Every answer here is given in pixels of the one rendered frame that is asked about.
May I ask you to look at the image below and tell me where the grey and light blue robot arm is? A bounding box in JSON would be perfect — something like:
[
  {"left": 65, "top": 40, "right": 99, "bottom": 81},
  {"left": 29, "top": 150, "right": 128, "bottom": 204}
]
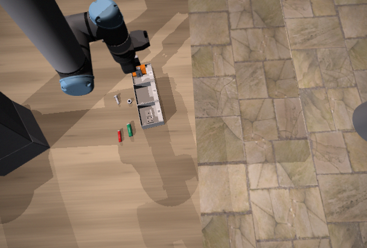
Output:
[{"left": 0, "top": 0, "right": 128, "bottom": 96}]

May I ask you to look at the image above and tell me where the grey rack of three bins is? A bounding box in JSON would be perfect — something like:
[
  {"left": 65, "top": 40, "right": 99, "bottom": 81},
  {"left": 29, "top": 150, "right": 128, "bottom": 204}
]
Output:
[{"left": 131, "top": 63, "right": 165, "bottom": 129}]

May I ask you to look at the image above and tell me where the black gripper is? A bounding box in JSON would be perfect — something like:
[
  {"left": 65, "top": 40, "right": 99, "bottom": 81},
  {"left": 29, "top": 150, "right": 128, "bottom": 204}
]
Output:
[{"left": 106, "top": 30, "right": 150, "bottom": 77}]

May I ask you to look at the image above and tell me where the white domino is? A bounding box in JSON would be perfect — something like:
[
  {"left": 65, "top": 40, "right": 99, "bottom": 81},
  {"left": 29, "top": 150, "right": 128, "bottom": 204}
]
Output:
[{"left": 145, "top": 110, "right": 154, "bottom": 124}]

